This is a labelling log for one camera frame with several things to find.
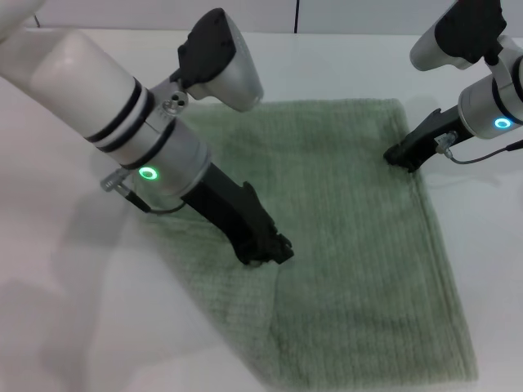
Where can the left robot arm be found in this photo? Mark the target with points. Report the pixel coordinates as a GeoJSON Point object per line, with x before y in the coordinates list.
{"type": "Point", "coordinates": [102, 102]}

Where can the green ribbed towel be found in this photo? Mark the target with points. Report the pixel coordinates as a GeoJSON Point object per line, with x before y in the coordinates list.
{"type": "Point", "coordinates": [351, 228]}

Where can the black vertical background strip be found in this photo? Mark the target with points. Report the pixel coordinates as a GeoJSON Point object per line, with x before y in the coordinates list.
{"type": "Point", "coordinates": [296, 16]}

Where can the left wrist camera housing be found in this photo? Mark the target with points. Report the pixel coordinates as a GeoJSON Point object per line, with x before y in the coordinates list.
{"type": "Point", "coordinates": [222, 57]}

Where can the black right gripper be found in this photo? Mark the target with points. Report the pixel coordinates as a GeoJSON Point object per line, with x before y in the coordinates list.
{"type": "Point", "coordinates": [435, 131]}

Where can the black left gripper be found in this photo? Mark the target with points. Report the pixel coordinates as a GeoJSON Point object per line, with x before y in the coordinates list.
{"type": "Point", "coordinates": [235, 216]}

